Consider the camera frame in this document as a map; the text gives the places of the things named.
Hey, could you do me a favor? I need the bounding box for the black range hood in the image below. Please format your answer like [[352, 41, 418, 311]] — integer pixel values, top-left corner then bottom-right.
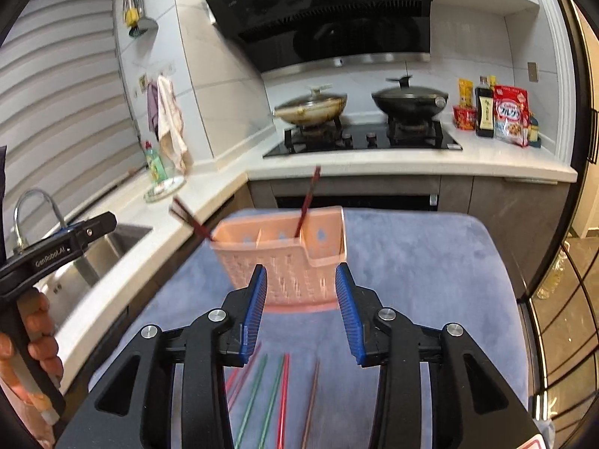
[[207, 0, 432, 73]]

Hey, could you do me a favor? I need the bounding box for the hanging kitchen utensil rack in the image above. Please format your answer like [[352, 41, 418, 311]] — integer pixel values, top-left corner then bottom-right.
[[122, 0, 158, 39]]

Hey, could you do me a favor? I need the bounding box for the small teal bottle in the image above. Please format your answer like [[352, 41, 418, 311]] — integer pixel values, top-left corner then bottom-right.
[[528, 114, 542, 148]]

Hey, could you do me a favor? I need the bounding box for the chrome kitchen faucet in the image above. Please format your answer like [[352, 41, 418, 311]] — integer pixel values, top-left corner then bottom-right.
[[12, 187, 67, 253]]

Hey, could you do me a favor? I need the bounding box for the dark soy sauce bottle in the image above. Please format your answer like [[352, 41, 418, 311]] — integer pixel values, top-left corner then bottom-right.
[[474, 76, 495, 138]]

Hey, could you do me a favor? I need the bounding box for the bright red chopstick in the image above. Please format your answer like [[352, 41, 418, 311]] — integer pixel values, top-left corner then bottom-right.
[[225, 368, 241, 393], [276, 353, 291, 449]]

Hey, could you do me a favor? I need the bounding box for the red snack packet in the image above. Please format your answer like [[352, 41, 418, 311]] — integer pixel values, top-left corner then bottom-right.
[[453, 106, 477, 131]]

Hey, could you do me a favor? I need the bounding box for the blue fleece table mat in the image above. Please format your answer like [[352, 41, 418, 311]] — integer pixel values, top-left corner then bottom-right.
[[88, 208, 531, 449]]

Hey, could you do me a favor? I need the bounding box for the green chopstick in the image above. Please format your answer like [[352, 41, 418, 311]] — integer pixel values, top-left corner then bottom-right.
[[234, 355, 268, 449], [257, 355, 285, 449]]

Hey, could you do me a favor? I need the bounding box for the stainless steel sink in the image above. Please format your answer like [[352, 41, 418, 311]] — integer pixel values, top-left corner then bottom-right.
[[36, 224, 151, 330]]

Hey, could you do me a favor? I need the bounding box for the black wok with lid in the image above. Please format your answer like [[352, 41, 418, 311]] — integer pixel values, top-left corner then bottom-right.
[[372, 75, 449, 120]]

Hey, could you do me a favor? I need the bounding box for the black gas stove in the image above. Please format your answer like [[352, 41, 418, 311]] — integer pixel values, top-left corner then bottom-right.
[[264, 119, 463, 158]]

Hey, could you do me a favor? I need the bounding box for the left hand orange glove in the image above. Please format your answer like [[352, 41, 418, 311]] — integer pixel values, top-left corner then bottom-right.
[[1, 288, 64, 448]]

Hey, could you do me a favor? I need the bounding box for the purple hanging cloth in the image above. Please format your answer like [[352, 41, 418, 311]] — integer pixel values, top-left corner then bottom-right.
[[146, 81, 158, 139]]

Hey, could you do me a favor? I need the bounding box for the beige wok with lid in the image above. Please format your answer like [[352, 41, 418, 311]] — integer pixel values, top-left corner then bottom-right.
[[272, 84, 347, 127]]

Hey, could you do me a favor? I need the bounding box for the white oval plate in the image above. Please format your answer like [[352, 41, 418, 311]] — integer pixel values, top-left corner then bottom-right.
[[143, 176, 186, 204]]

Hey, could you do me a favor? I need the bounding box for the pink perforated utensil basket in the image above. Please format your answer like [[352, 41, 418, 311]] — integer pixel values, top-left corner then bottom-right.
[[211, 207, 347, 313]]

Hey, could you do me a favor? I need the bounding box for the dark maroon chopstick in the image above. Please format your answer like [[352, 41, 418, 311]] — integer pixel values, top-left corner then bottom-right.
[[294, 165, 322, 238], [301, 358, 321, 449]]

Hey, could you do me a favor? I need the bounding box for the green dish soap bottle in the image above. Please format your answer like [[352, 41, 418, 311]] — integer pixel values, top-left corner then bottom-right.
[[143, 141, 168, 183]]

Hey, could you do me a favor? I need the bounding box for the white hanging towel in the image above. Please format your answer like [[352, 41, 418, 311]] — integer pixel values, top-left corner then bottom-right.
[[155, 75, 191, 175]]

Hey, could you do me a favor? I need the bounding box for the yellow snack packet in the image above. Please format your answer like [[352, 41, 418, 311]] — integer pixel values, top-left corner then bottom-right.
[[458, 78, 473, 109]]

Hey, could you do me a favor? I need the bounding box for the red white cereal bag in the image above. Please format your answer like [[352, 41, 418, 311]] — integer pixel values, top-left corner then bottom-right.
[[493, 84, 529, 147]]

